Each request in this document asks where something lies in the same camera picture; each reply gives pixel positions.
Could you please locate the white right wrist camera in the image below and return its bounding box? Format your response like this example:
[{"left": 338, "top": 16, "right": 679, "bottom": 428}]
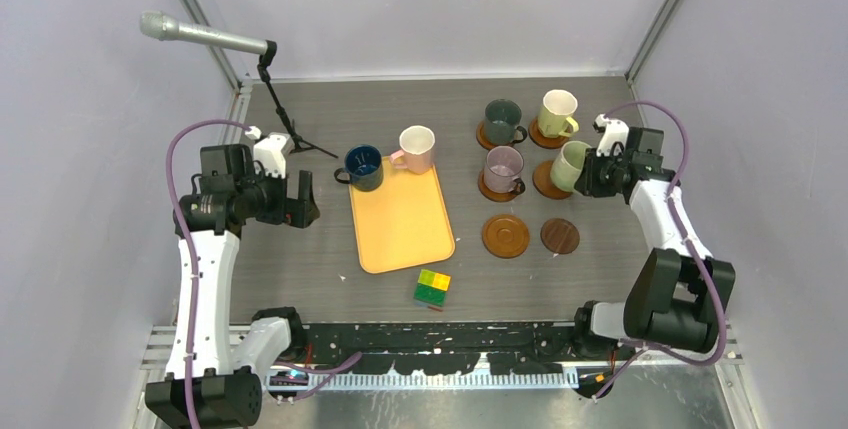
[{"left": 593, "top": 114, "right": 629, "bottom": 157}]

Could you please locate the brown wooden coaster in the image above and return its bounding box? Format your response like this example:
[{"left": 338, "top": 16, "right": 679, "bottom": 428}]
[
  {"left": 532, "top": 160, "right": 572, "bottom": 200},
  {"left": 528, "top": 118, "right": 569, "bottom": 149},
  {"left": 481, "top": 214, "right": 530, "bottom": 259},
  {"left": 477, "top": 171, "right": 526, "bottom": 203},
  {"left": 476, "top": 121, "right": 523, "bottom": 150}
]

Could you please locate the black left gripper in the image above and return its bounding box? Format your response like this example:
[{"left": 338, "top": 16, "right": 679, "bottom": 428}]
[{"left": 237, "top": 161, "right": 319, "bottom": 228}]

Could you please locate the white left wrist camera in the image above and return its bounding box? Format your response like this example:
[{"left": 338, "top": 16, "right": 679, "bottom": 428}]
[{"left": 244, "top": 126, "right": 294, "bottom": 179}]

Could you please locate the yellow-green faceted mug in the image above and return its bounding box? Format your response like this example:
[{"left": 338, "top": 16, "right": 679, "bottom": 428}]
[{"left": 537, "top": 89, "right": 579, "bottom": 138}]

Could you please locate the yellow plastic tray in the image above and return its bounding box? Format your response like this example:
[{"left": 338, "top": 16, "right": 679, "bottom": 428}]
[{"left": 349, "top": 157, "right": 455, "bottom": 274}]

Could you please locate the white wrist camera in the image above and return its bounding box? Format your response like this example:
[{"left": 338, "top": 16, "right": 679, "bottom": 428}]
[
  {"left": 593, "top": 114, "right": 629, "bottom": 157},
  {"left": 244, "top": 126, "right": 294, "bottom": 179}
]

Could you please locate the silver microphone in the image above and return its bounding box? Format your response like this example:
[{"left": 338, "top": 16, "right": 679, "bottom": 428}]
[{"left": 139, "top": 11, "right": 273, "bottom": 55}]

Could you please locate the colourful toy brick block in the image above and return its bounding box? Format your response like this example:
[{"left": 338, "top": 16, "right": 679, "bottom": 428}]
[{"left": 413, "top": 269, "right": 451, "bottom": 311}]

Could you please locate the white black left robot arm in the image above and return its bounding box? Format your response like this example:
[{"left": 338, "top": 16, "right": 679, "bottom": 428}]
[{"left": 145, "top": 140, "right": 320, "bottom": 428}]

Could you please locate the light green mug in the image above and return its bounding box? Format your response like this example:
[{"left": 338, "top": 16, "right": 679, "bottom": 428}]
[{"left": 550, "top": 141, "right": 591, "bottom": 193}]

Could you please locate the dark grey green mug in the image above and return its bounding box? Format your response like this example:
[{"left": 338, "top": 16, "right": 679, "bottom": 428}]
[{"left": 483, "top": 99, "right": 528, "bottom": 146}]

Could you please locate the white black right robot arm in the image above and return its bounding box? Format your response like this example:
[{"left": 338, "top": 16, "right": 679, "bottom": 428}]
[{"left": 570, "top": 120, "right": 735, "bottom": 360}]

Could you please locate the purple mug black handle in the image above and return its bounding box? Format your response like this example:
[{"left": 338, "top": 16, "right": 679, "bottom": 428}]
[{"left": 482, "top": 146, "right": 524, "bottom": 193}]

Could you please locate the dark walnut wooden coaster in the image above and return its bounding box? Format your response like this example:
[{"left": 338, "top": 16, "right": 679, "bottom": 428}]
[{"left": 540, "top": 218, "right": 580, "bottom": 254}]

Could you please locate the pink faceted mug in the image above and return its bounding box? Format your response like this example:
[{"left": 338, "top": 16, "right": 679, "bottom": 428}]
[{"left": 389, "top": 125, "right": 435, "bottom": 174}]

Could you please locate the dark blue mug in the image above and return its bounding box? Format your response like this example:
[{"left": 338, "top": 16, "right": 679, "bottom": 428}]
[{"left": 334, "top": 145, "right": 384, "bottom": 192}]

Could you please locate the black microphone tripod stand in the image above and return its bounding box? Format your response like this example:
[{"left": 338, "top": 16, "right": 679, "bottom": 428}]
[{"left": 257, "top": 40, "right": 338, "bottom": 159}]

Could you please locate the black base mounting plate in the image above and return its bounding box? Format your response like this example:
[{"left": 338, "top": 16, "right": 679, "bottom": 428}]
[{"left": 278, "top": 322, "right": 634, "bottom": 376}]

